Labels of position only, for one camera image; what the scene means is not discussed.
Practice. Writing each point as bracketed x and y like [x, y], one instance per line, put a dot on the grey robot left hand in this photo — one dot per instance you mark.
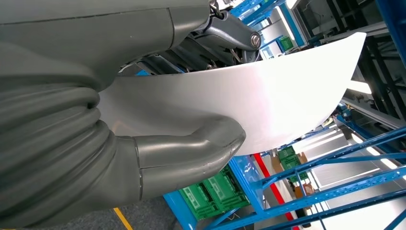
[79, 38]

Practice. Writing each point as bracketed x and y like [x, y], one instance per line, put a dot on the blue metal shelf rack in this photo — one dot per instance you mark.
[247, 177]

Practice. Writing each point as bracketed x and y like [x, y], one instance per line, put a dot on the distant blue rack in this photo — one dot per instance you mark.
[250, 9]

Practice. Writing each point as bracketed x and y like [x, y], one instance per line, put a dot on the green plastic crate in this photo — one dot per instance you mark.
[226, 189]
[196, 203]
[286, 43]
[293, 165]

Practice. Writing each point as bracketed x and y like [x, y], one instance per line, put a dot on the red barrier belt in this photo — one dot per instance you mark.
[272, 187]

